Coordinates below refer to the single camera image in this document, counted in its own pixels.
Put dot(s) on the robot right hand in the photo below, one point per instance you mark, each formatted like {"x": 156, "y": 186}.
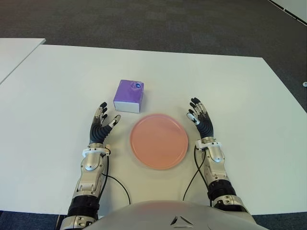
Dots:
{"x": 205, "y": 125}

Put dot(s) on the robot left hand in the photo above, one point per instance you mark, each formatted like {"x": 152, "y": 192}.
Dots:
{"x": 97, "y": 130}

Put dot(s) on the purple tissue paper pack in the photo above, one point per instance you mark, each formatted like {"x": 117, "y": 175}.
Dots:
{"x": 127, "y": 95}

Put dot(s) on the robot left arm silver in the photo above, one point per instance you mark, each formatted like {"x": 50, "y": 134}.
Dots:
{"x": 90, "y": 163}

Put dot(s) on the robot right arm silver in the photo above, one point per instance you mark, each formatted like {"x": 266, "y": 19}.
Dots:
{"x": 216, "y": 153}

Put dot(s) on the pink round plate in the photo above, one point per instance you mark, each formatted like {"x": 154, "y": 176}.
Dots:
{"x": 158, "y": 141}

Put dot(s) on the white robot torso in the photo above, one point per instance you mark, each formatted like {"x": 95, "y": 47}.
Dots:
{"x": 168, "y": 215}

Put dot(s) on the small white floor object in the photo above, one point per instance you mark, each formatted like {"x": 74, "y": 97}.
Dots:
{"x": 304, "y": 84}

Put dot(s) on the white table with dark edge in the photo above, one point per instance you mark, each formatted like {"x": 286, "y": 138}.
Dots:
{"x": 14, "y": 55}

